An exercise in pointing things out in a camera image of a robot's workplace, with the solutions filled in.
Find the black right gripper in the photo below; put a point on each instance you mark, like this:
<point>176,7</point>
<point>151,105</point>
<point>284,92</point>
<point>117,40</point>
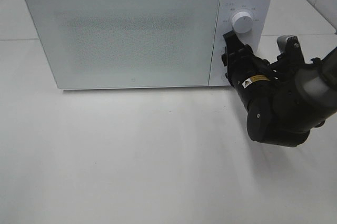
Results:
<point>248,74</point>

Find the white microwave door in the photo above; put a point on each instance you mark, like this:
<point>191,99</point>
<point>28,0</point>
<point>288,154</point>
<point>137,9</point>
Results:
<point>107,44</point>

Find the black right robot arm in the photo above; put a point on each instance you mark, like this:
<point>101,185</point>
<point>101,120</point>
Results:
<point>285,99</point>

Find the white upper power knob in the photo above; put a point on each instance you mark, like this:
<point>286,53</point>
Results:
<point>242,22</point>

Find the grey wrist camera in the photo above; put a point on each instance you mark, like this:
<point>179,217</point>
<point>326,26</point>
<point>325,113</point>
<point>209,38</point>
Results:
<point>289,48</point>

